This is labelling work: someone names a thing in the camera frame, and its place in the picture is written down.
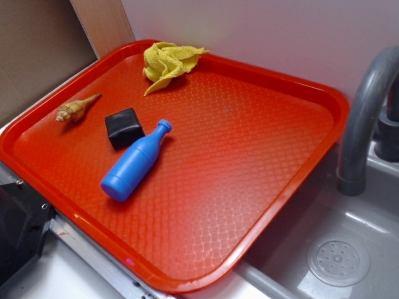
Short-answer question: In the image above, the dark grey faucet handle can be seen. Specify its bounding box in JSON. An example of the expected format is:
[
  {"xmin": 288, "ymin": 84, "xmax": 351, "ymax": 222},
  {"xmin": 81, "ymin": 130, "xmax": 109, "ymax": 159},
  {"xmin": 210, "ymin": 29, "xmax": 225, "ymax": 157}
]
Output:
[{"xmin": 375, "ymin": 71, "xmax": 398, "ymax": 162}]

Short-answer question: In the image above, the brown cardboard panel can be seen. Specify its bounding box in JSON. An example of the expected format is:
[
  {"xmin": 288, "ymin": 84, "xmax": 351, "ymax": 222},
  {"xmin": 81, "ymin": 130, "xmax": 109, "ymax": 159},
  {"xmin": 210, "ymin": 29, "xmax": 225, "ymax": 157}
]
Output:
[{"xmin": 1, "ymin": 1, "xmax": 96, "ymax": 125}]

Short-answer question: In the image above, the black square block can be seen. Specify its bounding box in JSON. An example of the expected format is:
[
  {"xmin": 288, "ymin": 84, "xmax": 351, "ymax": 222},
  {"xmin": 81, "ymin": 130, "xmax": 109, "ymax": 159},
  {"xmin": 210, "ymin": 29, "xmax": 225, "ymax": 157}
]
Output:
[{"xmin": 105, "ymin": 108, "xmax": 145, "ymax": 150}]

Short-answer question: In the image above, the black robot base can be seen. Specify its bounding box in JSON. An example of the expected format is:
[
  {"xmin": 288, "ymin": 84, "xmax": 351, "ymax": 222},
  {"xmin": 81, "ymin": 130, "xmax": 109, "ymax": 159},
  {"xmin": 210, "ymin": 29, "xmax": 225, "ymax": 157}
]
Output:
[{"xmin": 1, "ymin": 180, "xmax": 54, "ymax": 290}]

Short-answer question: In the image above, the blue plastic bottle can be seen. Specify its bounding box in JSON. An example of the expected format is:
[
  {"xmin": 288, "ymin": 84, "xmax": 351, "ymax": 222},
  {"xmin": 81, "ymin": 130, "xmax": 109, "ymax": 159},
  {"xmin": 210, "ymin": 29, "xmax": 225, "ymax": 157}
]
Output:
[{"xmin": 100, "ymin": 120, "xmax": 172, "ymax": 202}]

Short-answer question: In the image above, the tan spiral seashell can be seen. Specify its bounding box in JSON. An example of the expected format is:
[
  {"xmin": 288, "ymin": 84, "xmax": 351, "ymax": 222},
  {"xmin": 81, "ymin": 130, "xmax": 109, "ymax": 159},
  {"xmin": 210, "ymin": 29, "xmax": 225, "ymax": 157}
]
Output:
[{"xmin": 55, "ymin": 93, "xmax": 102, "ymax": 123}]

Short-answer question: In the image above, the grey curved faucet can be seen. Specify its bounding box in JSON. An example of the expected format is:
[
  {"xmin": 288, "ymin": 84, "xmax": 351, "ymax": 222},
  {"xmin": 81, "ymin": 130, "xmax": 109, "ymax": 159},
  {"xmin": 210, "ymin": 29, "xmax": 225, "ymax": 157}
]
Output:
[{"xmin": 337, "ymin": 46, "xmax": 398, "ymax": 196}]

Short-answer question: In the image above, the grey plastic sink basin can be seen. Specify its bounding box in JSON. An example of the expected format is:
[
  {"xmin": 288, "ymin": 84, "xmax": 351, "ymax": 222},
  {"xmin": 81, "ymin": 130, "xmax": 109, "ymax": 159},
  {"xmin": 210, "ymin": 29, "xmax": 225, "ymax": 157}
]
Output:
[{"xmin": 236, "ymin": 149, "xmax": 398, "ymax": 298}]

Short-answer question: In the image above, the round sink drain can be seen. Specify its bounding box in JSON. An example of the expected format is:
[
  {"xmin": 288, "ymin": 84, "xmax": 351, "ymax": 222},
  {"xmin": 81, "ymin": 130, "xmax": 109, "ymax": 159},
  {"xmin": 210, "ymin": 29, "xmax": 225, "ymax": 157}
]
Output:
[{"xmin": 307, "ymin": 237, "xmax": 370, "ymax": 287}]

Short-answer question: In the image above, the red plastic tray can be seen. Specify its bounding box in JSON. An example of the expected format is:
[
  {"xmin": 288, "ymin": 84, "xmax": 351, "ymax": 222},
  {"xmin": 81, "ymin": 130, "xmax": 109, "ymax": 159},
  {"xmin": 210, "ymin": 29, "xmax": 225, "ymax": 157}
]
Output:
[{"xmin": 1, "ymin": 40, "xmax": 349, "ymax": 294}]

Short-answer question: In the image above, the yellow crumpled cloth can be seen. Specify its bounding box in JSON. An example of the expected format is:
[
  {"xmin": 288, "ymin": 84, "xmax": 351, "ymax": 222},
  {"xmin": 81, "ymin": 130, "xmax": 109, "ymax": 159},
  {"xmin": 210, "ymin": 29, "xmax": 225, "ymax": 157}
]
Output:
[{"xmin": 143, "ymin": 42, "xmax": 209, "ymax": 96}]

